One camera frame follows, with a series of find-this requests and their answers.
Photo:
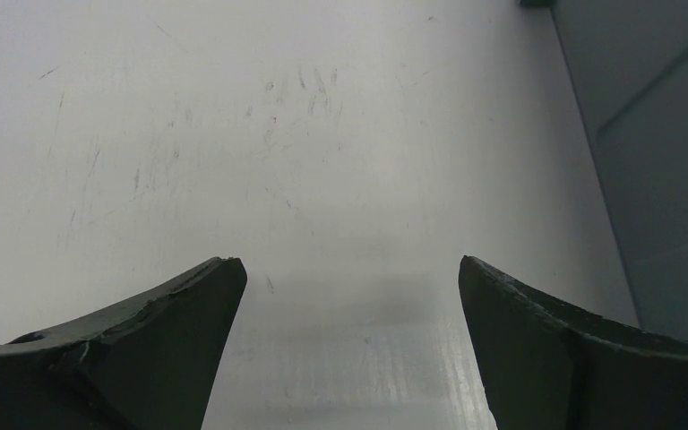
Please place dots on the grey plastic storage bin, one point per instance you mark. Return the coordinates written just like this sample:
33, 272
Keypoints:
628, 66

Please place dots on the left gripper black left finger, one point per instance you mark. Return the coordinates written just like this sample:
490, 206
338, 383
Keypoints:
147, 362

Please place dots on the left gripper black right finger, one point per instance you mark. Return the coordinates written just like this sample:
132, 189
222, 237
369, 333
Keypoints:
547, 364

